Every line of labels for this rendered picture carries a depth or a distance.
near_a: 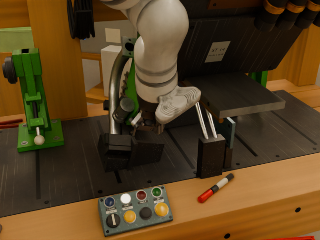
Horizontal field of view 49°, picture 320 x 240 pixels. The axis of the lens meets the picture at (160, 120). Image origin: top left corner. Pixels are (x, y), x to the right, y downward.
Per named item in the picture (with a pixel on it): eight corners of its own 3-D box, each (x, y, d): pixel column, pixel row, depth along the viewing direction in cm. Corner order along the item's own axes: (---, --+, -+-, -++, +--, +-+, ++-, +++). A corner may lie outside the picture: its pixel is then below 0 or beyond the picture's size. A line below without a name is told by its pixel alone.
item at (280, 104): (283, 113, 79) (285, 101, 77) (218, 124, 75) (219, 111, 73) (209, 59, 112) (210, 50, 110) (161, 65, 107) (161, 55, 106)
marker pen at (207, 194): (228, 176, 91) (229, 171, 90) (234, 179, 90) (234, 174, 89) (196, 201, 83) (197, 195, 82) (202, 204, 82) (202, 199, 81)
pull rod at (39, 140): (45, 145, 98) (42, 127, 96) (35, 147, 98) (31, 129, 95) (45, 136, 103) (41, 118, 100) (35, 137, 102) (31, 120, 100)
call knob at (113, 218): (120, 225, 73) (121, 224, 72) (108, 228, 73) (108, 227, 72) (118, 213, 74) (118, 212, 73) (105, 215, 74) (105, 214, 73)
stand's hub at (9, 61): (17, 87, 96) (12, 61, 93) (5, 88, 95) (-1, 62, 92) (18, 77, 103) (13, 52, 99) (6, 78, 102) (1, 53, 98)
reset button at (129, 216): (136, 221, 74) (136, 220, 73) (125, 224, 74) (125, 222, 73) (134, 210, 75) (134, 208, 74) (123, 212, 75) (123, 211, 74)
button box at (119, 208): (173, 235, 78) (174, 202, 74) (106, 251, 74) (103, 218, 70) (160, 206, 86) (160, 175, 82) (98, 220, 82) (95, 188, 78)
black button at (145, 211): (152, 217, 75) (153, 216, 74) (141, 220, 75) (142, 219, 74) (149, 206, 76) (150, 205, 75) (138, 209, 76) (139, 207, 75)
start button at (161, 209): (169, 215, 76) (170, 214, 75) (156, 218, 75) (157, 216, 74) (165, 202, 77) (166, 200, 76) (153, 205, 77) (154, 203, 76)
